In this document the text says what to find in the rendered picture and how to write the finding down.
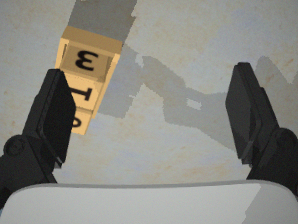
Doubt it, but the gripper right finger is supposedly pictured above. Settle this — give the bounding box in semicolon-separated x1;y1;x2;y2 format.
225;62;298;202

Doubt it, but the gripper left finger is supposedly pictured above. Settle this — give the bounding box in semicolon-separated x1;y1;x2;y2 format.
0;68;76;210

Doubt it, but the tan wooden number cube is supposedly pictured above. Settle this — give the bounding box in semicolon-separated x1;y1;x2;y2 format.
71;106;94;135
59;45;110;110

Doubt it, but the tan wooden tray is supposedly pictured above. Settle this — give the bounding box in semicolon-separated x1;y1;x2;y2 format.
55;26;122;119

